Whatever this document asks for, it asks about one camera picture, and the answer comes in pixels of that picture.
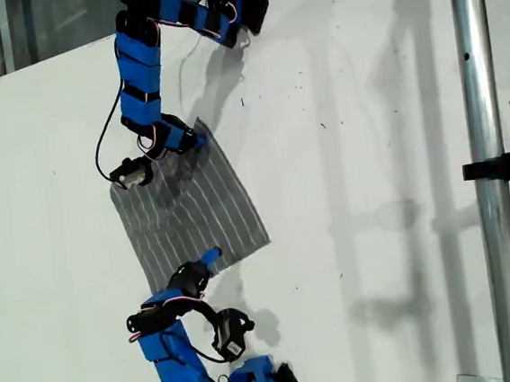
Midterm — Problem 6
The grey striped towel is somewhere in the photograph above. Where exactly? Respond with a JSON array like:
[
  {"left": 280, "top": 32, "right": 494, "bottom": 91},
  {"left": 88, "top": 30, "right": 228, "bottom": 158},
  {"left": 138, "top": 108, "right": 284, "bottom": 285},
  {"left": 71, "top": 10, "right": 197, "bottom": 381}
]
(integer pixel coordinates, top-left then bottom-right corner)
[{"left": 103, "top": 111, "right": 276, "bottom": 299}]

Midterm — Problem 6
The black clamp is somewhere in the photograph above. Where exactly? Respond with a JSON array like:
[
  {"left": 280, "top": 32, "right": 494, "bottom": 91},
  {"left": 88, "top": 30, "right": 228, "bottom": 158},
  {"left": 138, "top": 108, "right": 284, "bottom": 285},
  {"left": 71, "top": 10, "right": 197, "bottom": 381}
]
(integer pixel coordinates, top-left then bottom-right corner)
[{"left": 460, "top": 141, "right": 510, "bottom": 193}]

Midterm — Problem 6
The camera black stalk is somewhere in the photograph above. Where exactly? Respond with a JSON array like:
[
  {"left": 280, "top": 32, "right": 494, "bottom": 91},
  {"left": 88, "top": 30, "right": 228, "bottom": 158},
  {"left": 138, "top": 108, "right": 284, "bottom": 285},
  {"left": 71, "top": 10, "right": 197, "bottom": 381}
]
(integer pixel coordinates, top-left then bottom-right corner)
[
  {"left": 188, "top": 298, "right": 228, "bottom": 338},
  {"left": 140, "top": 155, "right": 157, "bottom": 185}
]

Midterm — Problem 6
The camera black cable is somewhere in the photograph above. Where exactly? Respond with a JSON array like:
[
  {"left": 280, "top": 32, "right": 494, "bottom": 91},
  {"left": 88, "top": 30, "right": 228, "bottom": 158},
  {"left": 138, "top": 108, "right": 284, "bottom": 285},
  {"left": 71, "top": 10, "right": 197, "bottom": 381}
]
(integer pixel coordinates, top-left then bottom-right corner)
[
  {"left": 191, "top": 337, "right": 231, "bottom": 369},
  {"left": 86, "top": 79, "right": 134, "bottom": 183}
]

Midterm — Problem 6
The steel post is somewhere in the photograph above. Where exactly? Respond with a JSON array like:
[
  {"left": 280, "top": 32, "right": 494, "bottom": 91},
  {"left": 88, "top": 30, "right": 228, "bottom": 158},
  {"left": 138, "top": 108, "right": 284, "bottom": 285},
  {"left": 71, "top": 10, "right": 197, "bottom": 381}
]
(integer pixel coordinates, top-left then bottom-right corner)
[{"left": 448, "top": 0, "right": 510, "bottom": 382}]

